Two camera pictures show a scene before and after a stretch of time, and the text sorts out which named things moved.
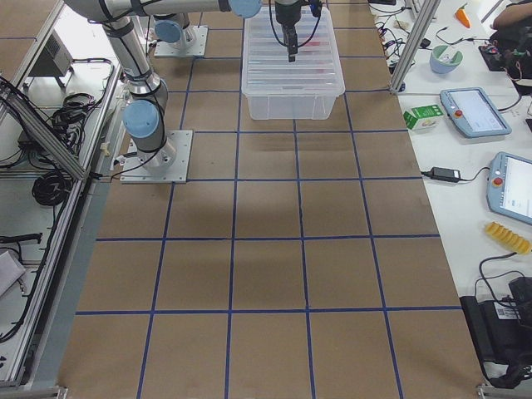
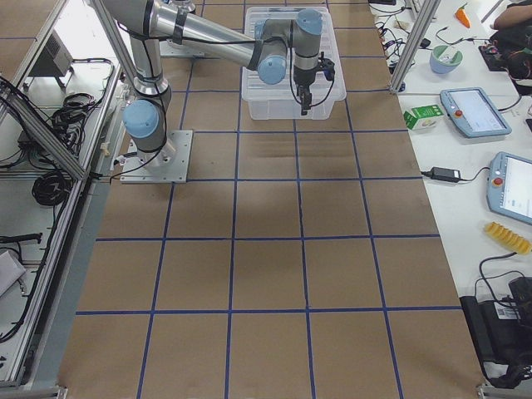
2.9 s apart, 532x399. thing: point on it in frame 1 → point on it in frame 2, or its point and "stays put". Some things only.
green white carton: (424, 118) stays put
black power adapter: (444, 174) stays put
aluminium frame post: (428, 13) stays put
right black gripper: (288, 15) → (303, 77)
